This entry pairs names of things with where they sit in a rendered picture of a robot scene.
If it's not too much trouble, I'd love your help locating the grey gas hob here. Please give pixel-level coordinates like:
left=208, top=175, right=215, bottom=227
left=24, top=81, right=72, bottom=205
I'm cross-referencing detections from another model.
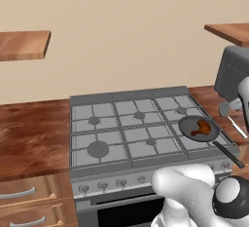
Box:
left=69, top=86, right=241, bottom=208

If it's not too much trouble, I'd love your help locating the grey oven door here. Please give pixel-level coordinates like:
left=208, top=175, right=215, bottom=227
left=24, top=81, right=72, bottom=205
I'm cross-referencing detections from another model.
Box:
left=75, top=192, right=167, bottom=227

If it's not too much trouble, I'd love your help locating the brown chicken drumstick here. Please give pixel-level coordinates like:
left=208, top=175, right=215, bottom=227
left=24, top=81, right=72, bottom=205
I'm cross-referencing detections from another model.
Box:
left=190, top=119, right=212, bottom=137

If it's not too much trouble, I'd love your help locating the dark grey frying pan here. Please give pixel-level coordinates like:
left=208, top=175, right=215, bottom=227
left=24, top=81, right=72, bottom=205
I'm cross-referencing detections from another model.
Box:
left=177, top=115, right=246, bottom=170

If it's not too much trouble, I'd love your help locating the silver drawer handle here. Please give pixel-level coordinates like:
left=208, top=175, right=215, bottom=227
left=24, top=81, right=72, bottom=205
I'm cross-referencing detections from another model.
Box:
left=9, top=216, right=47, bottom=227
left=0, top=186, right=38, bottom=201

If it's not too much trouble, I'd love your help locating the wooden wall shelf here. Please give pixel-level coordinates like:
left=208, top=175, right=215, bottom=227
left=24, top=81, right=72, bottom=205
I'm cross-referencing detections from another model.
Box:
left=203, top=22, right=249, bottom=48
left=0, top=29, right=53, bottom=62

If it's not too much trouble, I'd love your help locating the grey toaster oven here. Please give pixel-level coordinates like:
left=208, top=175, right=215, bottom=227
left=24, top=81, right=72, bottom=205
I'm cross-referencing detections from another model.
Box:
left=213, top=44, right=249, bottom=104

